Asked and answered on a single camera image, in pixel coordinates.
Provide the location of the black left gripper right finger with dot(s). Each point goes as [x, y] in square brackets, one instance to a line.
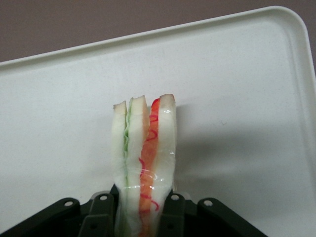
[177, 217]

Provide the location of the triangle sandwich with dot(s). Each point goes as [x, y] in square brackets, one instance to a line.
[145, 153]

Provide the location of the cream plastic tray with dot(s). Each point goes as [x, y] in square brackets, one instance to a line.
[222, 86]

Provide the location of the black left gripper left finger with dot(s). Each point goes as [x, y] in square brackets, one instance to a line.
[96, 217]

